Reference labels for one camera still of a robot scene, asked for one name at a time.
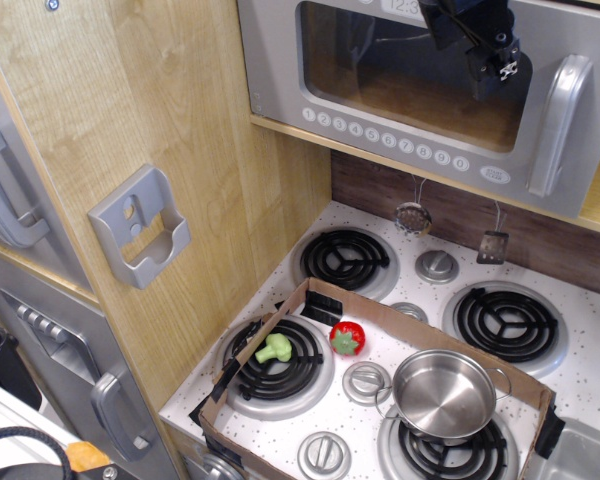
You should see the upper grey fridge handle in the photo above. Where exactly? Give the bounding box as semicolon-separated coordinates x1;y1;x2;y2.
0;131;50;249

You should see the hanging metal spatula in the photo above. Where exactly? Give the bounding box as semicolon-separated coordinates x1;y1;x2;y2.
476;201;509;265

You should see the middle grey stove knob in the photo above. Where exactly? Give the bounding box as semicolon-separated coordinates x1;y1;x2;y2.
391;302;429;324

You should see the centre grey stove knob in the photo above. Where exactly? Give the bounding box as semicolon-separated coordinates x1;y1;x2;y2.
342;361;391;407

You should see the front right black burner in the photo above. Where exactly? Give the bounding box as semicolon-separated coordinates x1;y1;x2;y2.
376;414;520;480

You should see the front grey stove knob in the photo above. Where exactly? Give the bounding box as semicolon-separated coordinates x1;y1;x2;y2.
297;431;352;480

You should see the red toy strawberry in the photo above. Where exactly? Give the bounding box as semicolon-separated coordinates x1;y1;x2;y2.
329;321;366;356

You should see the stainless steel pot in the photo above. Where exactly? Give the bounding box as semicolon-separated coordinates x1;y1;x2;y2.
374;349;513;446

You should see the grey toy microwave door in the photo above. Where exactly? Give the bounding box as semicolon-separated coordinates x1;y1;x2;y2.
237;0;600;217

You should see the green toy broccoli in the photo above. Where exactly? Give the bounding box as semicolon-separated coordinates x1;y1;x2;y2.
255;333;292;364

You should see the steel sink basin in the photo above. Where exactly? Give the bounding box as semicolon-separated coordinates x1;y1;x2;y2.
522;419;600;479

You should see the black braided cable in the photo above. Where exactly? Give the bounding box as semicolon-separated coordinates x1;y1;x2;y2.
0;424;74;480

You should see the orange tape piece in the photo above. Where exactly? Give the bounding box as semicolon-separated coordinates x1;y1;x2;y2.
64;441;111;473

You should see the hanging metal strainer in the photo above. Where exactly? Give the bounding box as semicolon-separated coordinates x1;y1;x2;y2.
394;176;432;237

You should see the black burner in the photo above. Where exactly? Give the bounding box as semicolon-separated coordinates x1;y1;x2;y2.
290;227;400;301
226;316;335;421
376;414;520;480
441;281;569;378

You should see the front left black burner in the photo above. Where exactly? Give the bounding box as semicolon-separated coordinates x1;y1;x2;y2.
226;316;335;421

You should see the wooden microwave shelf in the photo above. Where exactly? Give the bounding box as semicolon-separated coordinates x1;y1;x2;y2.
250;114;600;232

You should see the back left black burner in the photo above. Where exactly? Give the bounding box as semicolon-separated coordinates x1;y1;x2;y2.
290;227;400;301

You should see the brown cardboard barrier frame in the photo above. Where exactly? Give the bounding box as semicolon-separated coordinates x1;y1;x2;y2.
188;279;562;479

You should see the back grey stove knob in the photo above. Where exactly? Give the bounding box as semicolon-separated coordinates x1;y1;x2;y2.
415;250;460;284

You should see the back right black burner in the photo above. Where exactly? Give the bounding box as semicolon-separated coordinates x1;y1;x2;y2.
441;281;569;378

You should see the black device at left edge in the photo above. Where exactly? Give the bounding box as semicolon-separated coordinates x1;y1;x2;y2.
0;328;42;410

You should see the grey wall phone holder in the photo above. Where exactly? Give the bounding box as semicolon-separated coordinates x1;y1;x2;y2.
88;164;191;290

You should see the grey ice dispenser panel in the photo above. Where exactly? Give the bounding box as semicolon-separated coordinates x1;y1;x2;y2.
0;289;101;385

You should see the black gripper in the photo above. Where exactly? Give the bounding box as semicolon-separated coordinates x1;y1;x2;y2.
418;0;521;100

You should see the lower grey fridge handle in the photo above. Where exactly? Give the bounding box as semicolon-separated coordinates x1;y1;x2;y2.
90;372;150;462

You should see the grey stove knob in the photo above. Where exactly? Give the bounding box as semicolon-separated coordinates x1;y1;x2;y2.
297;431;352;480
415;250;460;284
342;361;391;407
391;302;429;324

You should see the grey fridge handle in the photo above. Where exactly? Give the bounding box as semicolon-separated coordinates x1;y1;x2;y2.
0;131;50;249
90;372;150;462

